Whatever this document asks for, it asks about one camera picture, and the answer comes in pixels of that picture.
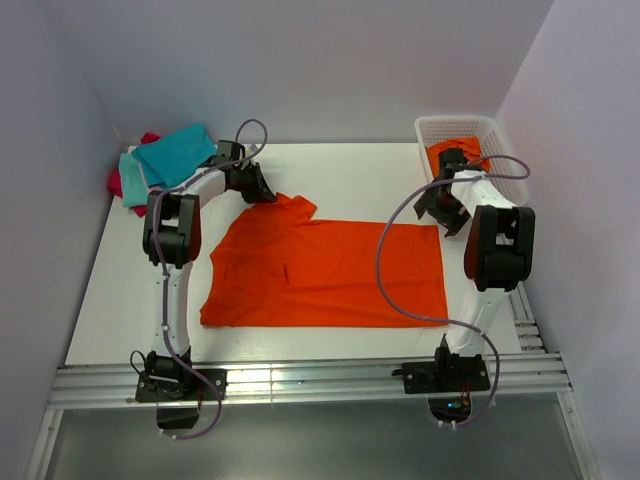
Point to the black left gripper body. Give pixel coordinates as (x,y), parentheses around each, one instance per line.
(248,185)

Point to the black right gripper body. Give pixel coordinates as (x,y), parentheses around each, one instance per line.
(444,207)

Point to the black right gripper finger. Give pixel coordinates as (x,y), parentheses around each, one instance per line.
(427,204)
(454,221)

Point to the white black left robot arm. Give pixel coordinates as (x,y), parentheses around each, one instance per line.
(172,240)

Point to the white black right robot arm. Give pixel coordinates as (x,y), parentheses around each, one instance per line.
(498,256)

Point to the teal folded t-shirt top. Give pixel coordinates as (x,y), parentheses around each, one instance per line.
(174,158)

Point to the white plastic laundry basket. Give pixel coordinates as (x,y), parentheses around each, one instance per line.
(434,129)

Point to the mint green folded t-shirt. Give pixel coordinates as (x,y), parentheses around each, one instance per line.
(137,179)

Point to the red folded t-shirt bottom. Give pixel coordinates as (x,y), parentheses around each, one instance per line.
(114,187)

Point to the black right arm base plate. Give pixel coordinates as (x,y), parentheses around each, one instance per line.
(457,378)

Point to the aluminium front rail frame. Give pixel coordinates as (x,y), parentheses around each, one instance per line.
(282,382)

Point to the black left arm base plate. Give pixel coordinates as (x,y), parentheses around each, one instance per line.
(177,407)

